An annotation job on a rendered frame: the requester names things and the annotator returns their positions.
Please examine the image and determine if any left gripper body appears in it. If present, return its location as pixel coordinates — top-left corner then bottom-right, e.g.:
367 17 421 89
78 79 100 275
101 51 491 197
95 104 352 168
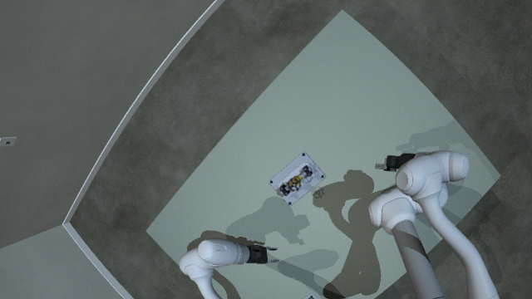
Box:
235 243 268 264

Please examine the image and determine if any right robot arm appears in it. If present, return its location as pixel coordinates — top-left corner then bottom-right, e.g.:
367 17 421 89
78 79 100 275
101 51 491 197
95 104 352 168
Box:
368 150 500 299

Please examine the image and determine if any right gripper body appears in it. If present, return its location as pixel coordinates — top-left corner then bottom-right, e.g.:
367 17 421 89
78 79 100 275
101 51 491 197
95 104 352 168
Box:
386 152 430 169

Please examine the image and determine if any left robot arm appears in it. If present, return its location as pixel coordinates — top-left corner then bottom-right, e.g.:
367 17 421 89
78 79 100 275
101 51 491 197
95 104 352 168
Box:
179 238 241 299

